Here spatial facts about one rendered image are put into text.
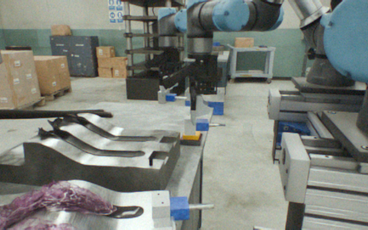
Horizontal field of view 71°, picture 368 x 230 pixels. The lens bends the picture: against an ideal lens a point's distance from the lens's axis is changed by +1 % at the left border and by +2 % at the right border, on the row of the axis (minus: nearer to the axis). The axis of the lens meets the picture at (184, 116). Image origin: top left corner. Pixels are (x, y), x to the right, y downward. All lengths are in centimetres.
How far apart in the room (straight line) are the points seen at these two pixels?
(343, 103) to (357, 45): 63
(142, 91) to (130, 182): 423
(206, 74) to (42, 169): 53
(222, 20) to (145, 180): 43
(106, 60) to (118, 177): 697
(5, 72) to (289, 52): 605
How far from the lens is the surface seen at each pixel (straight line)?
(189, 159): 88
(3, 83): 457
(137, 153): 74
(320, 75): 101
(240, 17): 65
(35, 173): 83
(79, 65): 786
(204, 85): 76
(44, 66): 529
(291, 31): 725
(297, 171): 52
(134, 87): 491
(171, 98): 115
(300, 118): 101
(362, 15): 40
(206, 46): 74
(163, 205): 54
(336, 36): 41
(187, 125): 79
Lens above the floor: 121
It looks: 18 degrees down
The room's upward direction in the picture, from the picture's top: straight up
